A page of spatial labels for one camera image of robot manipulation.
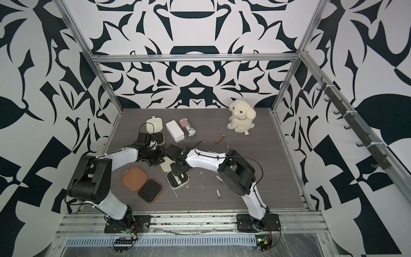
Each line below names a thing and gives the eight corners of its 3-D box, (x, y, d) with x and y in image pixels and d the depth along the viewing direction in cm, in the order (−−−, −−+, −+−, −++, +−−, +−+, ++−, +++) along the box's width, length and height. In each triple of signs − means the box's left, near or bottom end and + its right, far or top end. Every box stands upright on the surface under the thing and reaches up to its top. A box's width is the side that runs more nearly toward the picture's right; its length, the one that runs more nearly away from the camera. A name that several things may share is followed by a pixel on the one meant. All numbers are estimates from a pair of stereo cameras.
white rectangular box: (176, 143, 102) (175, 140, 99) (166, 127, 111) (164, 123, 107) (186, 138, 105) (185, 135, 101) (175, 122, 113) (174, 119, 110)
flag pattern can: (188, 138, 106) (188, 134, 103) (178, 122, 114) (178, 119, 111) (196, 134, 108) (196, 131, 105) (186, 119, 116) (185, 116, 113)
